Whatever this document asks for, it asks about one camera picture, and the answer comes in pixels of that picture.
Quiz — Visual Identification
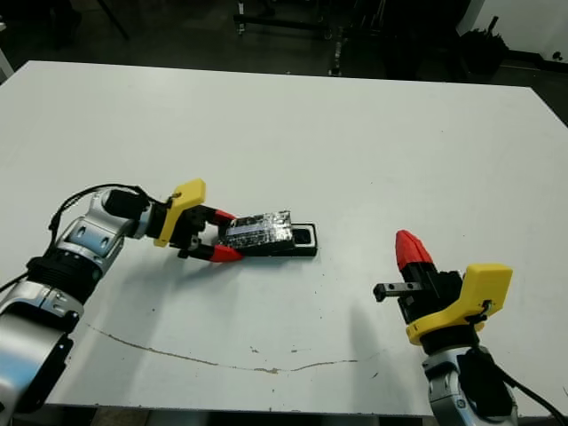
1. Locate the yellow and black left gripper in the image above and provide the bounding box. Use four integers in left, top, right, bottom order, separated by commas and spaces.
140, 177, 246, 264

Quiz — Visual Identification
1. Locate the yellow and black right gripper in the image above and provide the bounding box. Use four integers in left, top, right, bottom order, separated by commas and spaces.
374, 229, 514, 356

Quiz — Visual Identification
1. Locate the black shiny patterned box lid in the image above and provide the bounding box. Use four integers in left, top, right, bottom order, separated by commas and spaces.
219, 208, 296, 258

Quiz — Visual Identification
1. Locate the black box base white insert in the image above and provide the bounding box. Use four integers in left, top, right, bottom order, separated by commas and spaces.
265, 221, 319, 259

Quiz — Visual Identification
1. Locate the thin metal stand pole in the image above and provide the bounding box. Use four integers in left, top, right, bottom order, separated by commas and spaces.
328, 26, 345, 76

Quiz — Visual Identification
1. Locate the black bag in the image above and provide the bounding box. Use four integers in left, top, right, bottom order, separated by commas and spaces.
461, 15, 509, 79

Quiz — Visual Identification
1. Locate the black slanted stand leg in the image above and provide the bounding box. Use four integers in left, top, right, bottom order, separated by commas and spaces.
97, 0, 130, 40

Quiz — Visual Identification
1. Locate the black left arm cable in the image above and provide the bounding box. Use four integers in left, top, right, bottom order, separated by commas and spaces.
0, 183, 156, 294

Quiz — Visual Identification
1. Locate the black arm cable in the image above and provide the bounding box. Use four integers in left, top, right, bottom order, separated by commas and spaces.
0, 183, 156, 294
487, 350, 564, 421

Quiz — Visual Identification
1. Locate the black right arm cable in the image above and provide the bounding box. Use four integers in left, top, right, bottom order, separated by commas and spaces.
487, 350, 564, 421

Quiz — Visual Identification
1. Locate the black metal cart frame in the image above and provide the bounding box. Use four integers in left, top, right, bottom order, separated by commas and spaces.
233, 0, 345, 41

